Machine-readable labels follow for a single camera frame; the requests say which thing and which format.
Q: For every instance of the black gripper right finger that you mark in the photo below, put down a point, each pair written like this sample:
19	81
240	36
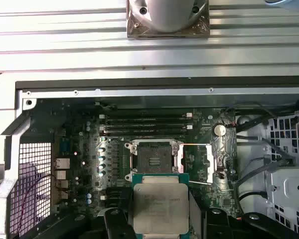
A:
216	224

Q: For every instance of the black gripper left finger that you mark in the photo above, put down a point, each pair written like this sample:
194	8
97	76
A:
117	224

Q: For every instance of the silver green CPU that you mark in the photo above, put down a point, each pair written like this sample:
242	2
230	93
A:
160	206

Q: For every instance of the metal socket cover frame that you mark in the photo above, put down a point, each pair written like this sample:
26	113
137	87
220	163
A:
209	161

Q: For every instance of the black RAM slot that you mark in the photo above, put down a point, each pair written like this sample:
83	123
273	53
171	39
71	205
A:
117	197
119	190
144	134
144	127

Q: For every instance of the black CPU socket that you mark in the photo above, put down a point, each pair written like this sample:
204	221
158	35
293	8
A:
152	152

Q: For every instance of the silver drive cage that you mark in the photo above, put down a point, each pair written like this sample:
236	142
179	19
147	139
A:
289	184

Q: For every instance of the silver coin battery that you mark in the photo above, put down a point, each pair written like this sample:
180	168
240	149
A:
218	130

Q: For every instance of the green motherboard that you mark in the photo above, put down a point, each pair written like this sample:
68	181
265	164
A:
201	119

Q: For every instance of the black silver PC case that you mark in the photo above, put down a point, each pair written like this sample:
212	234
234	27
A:
164	95

